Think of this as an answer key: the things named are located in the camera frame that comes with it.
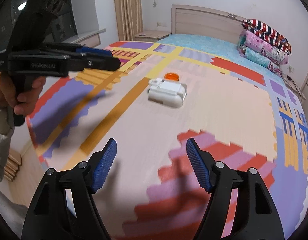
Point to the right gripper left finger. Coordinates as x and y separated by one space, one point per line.
63 207

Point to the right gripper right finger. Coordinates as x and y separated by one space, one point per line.
256 216

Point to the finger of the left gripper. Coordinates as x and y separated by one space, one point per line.
101 52
104 63

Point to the orange bottle cap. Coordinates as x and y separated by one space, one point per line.
171 76

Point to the white plastic container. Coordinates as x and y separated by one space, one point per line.
167 92

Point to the person's left hand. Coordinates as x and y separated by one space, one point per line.
21 103

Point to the window bench drawers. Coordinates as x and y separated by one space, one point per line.
91 39

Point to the left wooden nightstand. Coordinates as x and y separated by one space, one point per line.
151 35

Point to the wooden nightstand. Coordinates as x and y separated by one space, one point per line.
151 35
291 84

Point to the dark window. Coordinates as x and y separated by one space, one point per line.
32 22

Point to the beige curtain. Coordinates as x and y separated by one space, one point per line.
129 18

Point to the colourful patterned foam mat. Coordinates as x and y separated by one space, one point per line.
243 118

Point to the person's left sleeve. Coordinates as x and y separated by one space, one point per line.
6 132

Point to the wooden headboard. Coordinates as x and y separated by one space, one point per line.
194 20

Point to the right wooden nightstand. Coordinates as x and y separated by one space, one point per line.
291 84

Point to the pink floral folded quilt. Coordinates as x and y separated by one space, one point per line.
251 41

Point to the teal folded quilt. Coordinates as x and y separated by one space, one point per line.
258 58

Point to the striped folded quilt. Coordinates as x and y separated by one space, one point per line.
268 34

